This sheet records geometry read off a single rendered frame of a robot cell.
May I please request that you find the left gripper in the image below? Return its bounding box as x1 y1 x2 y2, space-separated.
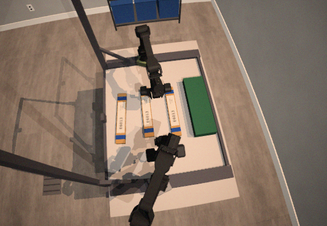
140 83 172 99

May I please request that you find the green rectangular block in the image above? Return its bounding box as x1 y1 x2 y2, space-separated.
183 76 218 137

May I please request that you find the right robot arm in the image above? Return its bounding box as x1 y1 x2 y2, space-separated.
129 133 181 226

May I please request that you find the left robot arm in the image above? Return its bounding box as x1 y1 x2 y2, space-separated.
135 24 164 99

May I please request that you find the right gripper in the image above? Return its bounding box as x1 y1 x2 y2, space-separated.
145 144 186 162

